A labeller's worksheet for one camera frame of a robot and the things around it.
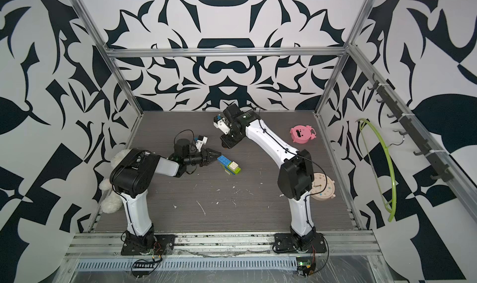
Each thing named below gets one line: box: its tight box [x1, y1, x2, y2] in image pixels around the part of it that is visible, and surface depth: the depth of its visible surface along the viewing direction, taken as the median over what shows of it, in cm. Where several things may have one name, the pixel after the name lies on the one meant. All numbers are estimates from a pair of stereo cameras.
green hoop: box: [355, 118, 397, 223], surface depth 64 cm
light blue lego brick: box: [216, 154, 232, 168], surface depth 93 cm
